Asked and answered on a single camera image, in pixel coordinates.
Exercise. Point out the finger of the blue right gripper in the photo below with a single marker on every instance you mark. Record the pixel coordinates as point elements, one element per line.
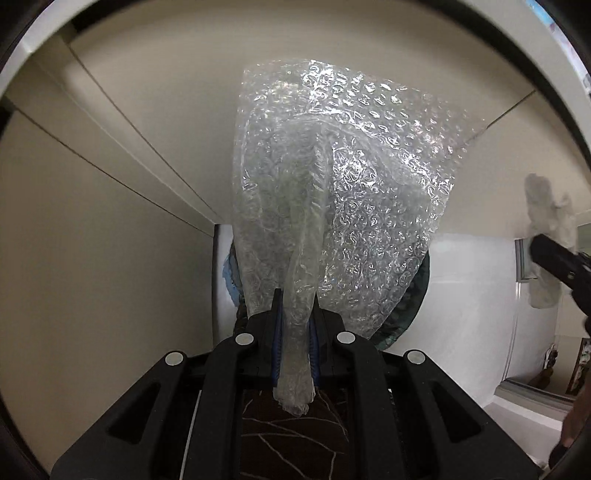
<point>572,269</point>

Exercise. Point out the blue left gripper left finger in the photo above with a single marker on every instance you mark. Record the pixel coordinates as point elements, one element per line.
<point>277,317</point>

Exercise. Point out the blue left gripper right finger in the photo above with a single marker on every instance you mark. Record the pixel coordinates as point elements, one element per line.
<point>314,346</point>

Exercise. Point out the white tissue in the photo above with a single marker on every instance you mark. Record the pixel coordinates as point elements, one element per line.
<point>555,219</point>

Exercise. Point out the clear bubble wrap sheet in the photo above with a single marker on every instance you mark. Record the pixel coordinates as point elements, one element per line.
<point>340,180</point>

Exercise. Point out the black mesh trash bin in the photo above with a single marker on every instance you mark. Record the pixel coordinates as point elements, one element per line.
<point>396,324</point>

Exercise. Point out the person's right hand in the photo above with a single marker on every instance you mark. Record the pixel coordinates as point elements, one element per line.
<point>573,423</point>

